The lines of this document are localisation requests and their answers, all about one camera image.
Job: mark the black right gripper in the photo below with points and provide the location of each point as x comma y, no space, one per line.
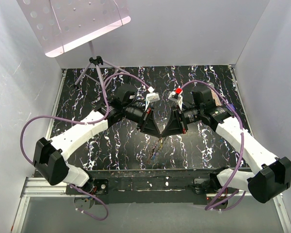
175,125

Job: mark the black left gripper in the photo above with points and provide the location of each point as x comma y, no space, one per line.
147,124

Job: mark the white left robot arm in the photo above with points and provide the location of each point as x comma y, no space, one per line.
51,156

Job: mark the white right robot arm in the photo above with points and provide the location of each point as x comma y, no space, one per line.
269,176

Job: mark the purple toy microphone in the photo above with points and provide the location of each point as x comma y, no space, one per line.
216,106

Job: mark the white perforated music stand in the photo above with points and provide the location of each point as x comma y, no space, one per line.
63,25

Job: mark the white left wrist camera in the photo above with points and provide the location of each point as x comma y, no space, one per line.
151,97

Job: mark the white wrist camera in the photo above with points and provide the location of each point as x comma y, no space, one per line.
176,96
151,97

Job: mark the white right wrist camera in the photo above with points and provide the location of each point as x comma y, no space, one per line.
176,96

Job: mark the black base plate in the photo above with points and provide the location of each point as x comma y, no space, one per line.
153,186

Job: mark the aluminium rail frame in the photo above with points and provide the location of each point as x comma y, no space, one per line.
37,186

